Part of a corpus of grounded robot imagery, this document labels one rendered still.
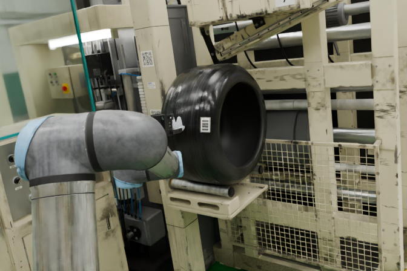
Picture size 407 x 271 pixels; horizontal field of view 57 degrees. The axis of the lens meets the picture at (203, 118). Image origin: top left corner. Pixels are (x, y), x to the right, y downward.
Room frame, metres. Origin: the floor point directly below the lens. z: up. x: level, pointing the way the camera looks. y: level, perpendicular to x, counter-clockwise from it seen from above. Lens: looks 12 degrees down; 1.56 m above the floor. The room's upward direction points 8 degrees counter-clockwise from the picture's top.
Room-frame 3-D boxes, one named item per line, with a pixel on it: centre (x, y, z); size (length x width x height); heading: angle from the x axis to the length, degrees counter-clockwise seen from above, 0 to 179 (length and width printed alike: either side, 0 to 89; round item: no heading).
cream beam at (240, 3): (1.91, -0.30, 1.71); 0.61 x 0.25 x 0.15; 53
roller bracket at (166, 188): (1.86, 0.12, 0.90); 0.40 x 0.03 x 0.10; 143
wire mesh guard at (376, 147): (1.88, -0.41, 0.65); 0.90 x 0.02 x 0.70; 53
